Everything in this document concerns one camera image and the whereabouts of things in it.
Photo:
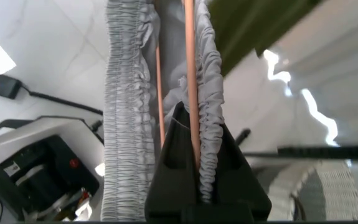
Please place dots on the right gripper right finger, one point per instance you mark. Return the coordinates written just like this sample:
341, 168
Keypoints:
238, 193

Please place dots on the pale grey shorts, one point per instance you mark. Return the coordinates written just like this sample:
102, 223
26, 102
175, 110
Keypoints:
125, 93

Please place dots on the white curtain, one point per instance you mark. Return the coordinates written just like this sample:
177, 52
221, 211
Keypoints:
337, 77

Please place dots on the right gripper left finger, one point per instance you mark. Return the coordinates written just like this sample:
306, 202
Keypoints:
172, 186

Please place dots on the green shirt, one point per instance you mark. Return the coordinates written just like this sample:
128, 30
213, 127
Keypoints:
244, 25

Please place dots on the black clothes rack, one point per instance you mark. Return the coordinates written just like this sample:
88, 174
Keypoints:
322, 152

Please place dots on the white laundry basket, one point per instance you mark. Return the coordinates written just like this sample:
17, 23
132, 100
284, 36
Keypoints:
337, 186

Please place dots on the pink clothes hanger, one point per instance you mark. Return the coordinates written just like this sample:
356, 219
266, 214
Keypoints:
191, 62

